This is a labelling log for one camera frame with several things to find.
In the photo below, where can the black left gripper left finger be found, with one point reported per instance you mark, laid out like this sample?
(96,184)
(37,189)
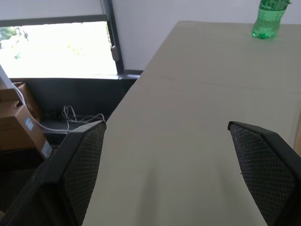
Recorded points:
(70,169)

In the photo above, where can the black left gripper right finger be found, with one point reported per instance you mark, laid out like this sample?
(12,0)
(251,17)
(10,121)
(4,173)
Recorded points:
(265,169)

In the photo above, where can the brown cardboard box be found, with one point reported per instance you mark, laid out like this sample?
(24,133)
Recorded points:
(18,122)

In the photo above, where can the green plastic bottle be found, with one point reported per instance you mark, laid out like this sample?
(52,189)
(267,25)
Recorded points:
(268,18)

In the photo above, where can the white roller blind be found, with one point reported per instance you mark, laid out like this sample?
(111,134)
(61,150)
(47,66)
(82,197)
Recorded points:
(51,10)

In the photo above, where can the black window frame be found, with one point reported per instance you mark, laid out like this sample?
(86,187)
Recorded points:
(117,47)

